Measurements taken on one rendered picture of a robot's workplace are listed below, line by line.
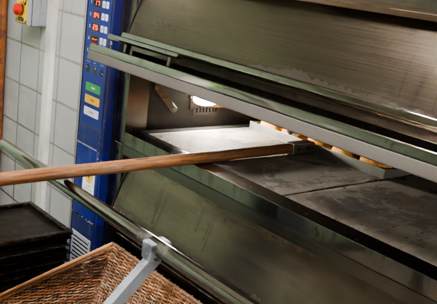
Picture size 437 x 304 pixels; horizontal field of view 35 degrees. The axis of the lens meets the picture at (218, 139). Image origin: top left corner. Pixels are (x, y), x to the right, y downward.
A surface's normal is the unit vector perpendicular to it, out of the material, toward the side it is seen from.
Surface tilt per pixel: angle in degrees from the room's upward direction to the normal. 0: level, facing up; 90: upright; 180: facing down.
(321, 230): 90
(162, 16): 70
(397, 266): 90
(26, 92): 90
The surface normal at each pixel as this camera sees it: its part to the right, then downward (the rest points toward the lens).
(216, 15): -0.69, -0.26
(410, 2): -0.77, 0.06
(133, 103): 0.63, 0.26
